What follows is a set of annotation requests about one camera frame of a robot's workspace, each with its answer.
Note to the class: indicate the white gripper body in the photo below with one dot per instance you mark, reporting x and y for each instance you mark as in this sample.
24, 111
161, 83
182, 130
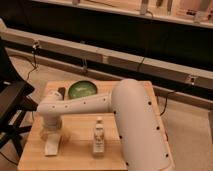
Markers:
48, 129

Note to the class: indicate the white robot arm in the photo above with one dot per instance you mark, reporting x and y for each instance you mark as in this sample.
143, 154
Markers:
143, 143

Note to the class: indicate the black rectangular remote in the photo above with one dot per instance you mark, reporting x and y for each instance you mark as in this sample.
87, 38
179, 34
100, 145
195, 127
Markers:
62, 90

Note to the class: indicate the black office chair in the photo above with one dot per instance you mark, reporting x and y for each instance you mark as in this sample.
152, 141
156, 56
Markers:
14, 102

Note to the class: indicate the green bowl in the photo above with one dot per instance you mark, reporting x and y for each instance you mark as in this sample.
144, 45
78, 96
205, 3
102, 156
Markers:
81, 89

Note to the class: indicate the clear plastic bottle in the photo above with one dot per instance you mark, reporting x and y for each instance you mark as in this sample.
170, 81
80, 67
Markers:
99, 138

